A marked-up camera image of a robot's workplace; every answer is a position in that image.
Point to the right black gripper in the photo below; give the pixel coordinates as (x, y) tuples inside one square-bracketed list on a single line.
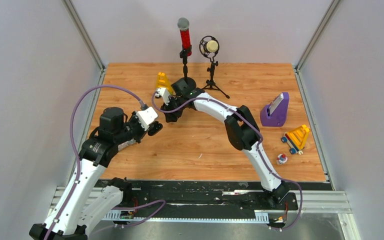
[(172, 116)]

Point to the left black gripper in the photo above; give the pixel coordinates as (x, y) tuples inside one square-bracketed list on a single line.
[(142, 133)]

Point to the black earbud charging case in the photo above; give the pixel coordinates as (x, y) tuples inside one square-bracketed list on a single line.
[(154, 128)]

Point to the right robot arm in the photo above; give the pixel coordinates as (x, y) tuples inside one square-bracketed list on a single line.
[(242, 130)]

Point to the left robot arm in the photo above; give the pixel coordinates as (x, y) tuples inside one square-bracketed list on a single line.
[(71, 219)]

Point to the silver glitter microphone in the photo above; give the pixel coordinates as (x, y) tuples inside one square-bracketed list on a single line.
[(126, 144)]

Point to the black round-base mic stand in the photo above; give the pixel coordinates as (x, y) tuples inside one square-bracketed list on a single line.
[(185, 71)]

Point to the yellow green toy block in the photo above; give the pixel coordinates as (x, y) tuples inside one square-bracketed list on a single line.
[(162, 81)]

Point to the black tripod mic stand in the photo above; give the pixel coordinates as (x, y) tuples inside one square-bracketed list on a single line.
[(210, 83)]

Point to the cream condenser microphone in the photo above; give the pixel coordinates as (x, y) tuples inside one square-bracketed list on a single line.
[(209, 47)]

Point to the red microphone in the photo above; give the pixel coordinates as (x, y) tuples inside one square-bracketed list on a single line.
[(183, 25)]

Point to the purple phone stand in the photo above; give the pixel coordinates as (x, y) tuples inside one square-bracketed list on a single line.
[(279, 116)]

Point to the white phone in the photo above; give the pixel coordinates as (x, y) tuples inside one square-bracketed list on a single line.
[(275, 103)]

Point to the small red white toy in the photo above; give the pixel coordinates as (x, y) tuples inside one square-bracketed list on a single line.
[(281, 159)]

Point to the yellow toy vehicle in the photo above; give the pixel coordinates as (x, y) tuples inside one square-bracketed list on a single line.
[(296, 139)]

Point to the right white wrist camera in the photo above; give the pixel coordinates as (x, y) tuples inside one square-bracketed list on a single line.
[(164, 94)]

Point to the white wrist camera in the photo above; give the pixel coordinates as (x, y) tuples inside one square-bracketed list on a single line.
[(147, 117), (164, 94)]

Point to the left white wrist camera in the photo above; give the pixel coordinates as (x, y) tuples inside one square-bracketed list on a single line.
[(147, 117)]

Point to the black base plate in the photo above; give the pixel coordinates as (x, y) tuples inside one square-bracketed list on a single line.
[(185, 194)]

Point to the white cable duct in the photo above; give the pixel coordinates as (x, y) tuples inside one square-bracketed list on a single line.
[(226, 214)]

